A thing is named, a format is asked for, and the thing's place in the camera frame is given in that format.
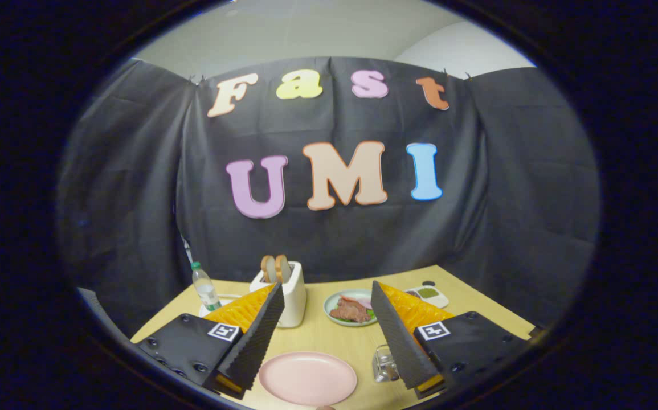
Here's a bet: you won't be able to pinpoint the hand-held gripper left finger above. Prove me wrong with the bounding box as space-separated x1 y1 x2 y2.
135 283 285 399

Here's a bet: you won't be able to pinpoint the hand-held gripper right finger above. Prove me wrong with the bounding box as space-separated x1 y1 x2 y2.
370 280 534 399

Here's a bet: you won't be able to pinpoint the clear cutlery drainer basket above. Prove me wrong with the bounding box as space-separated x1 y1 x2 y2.
372 343 400 383

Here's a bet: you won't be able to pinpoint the white square pad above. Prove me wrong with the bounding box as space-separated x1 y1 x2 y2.
199 293 244 318

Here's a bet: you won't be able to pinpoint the brown meat slices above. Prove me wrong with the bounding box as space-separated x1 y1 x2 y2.
329 296 370 323

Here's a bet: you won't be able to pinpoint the white toaster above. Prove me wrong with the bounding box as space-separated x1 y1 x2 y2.
249 261 308 329

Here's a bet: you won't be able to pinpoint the white divided seed dish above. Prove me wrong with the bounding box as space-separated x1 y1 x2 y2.
406 285 450 309

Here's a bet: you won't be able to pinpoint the pink plate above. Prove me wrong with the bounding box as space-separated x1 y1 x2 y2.
258 351 358 407

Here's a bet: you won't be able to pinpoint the light green plate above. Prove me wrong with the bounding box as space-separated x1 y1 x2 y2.
324 289 379 327

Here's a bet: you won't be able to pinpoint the clear plastic water bottle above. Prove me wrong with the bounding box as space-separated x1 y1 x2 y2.
191 261 221 311

